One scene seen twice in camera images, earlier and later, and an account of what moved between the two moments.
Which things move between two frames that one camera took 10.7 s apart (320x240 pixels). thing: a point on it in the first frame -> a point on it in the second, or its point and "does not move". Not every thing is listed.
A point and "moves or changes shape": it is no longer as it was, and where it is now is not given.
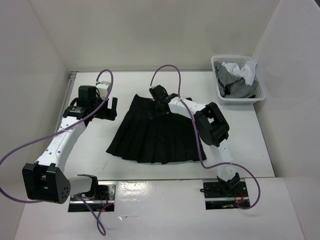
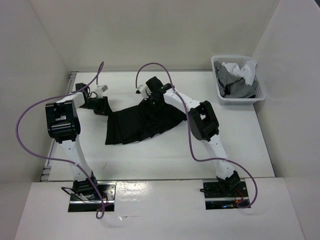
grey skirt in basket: [233, 86] does not move
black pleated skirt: [145, 136] moves or changes shape
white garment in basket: [247, 72] does not move
